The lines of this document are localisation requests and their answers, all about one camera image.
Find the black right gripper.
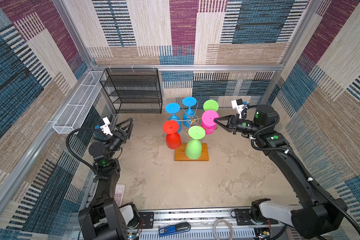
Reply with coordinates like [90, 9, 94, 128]
[213, 114, 261, 136]

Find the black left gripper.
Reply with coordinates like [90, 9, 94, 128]
[103, 121, 132, 163]

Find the magenta wine glass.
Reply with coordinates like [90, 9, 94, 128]
[201, 110, 219, 135]

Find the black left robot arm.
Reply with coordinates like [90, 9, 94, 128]
[66, 118, 134, 240]

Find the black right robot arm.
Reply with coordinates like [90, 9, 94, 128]
[213, 105, 360, 240]

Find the back green wine glass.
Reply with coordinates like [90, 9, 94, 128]
[203, 99, 219, 112]

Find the green wine glass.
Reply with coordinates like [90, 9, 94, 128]
[203, 99, 219, 112]
[185, 126, 205, 160]

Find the back blue wine glass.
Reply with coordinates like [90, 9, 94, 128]
[182, 97, 197, 128]

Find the blue wine glass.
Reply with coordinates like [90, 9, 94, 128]
[182, 97, 197, 128]
[166, 103, 182, 133]

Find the front green wine glass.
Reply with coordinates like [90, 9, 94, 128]
[185, 126, 205, 160]

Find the red wine glass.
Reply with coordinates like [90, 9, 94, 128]
[163, 120, 182, 150]

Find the left blue wine glass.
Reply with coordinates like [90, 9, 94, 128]
[166, 103, 182, 133]

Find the wooden rack base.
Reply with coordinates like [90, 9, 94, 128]
[175, 143, 209, 162]

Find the black mesh shelf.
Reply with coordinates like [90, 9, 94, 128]
[100, 68, 163, 114]

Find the white pink calculator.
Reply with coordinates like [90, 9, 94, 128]
[114, 184, 126, 207]

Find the blue black stapler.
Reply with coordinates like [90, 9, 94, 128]
[159, 222, 191, 237]

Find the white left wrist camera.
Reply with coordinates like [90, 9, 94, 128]
[95, 117, 113, 136]

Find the gold wire glass rack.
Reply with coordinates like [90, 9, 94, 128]
[180, 107, 201, 139]

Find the white wire basket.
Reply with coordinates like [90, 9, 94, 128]
[53, 71, 103, 135]

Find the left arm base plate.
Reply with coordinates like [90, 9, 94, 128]
[136, 212, 155, 229]

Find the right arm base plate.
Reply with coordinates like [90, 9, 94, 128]
[233, 209, 254, 226]

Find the aluminium mounting rail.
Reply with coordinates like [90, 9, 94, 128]
[62, 204, 321, 240]

